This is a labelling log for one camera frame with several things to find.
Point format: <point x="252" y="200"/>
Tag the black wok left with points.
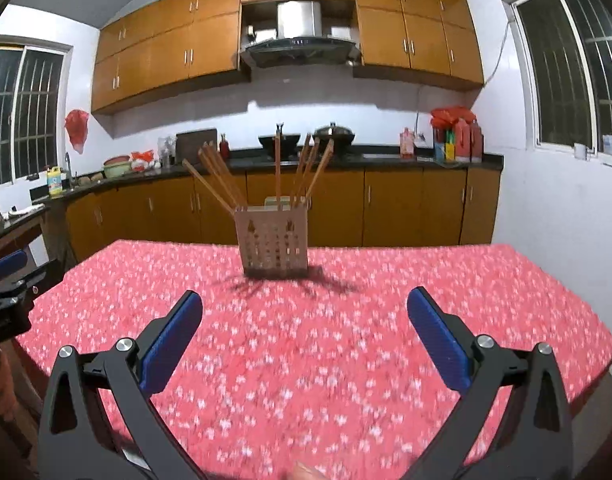
<point x="281" y="143"/>

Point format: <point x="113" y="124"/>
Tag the barred window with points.
<point x="567" y="62"/>
<point x="30" y="80"/>

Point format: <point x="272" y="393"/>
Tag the right barred window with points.
<point x="567" y="62"/>

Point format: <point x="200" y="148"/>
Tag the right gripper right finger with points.
<point x="534" y="439"/>

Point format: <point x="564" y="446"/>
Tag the beige perforated utensil holder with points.
<point x="273" y="240"/>

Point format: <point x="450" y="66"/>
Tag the kitchen faucet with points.
<point x="68" y="172"/>

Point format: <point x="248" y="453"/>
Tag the red sauce bottle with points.
<point x="224" y="147"/>

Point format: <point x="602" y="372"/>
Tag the pink bottle on counter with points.
<point x="406" y="143"/>

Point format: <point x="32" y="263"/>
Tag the dark cutting board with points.
<point x="188" y="144"/>

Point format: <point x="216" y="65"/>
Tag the wooden lower kitchen cabinets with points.
<point x="366" y="207"/>

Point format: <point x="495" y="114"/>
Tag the red floral tablecloth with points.
<point x="326" y="370"/>

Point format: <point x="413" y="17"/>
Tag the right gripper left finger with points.
<point x="75" y="437"/>

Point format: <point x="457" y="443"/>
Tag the black wok with lid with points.
<point x="341" y="136"/>

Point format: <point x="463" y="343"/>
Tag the steel range hood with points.
<point x="299" y="32"/>

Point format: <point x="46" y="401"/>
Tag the yellow detergent bottle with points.
<point x="54" y="181"/>

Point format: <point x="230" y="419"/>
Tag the left barred window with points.
<point x="30" y="80"/>

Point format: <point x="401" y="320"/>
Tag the clear plastic bag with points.
<point x="166" y="151"/>

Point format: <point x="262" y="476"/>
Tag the red white plastic bag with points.
<point x="142" y="161"/>

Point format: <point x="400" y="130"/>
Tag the wooden kitchen cabinets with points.
<point x="366" y="207"/>
<point x="174" y="46"/>

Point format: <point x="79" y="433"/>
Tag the red plastic bag on wall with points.
<point x="77" y="127"/>

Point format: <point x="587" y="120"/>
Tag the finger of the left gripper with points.
<point x="12" y="263"/>

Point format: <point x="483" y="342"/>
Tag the red bags and bottles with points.
<point x="458" y="137"/>

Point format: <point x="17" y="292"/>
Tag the green pot with lid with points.
<point x="117" y="166"/>

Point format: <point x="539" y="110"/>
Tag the wooden chopstick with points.
<point x="195" y="173"/>
<point x="300" y="169"/>
<point x="226" y="173"/>
<point x="313" y="152"/>
<point x="277" y="170"/>
<point x="327" y="155"/>
<point x="217" y="176"/>

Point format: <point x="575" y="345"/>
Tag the wooden upper kitchen cabinets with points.
<point x="174" y="46"/>

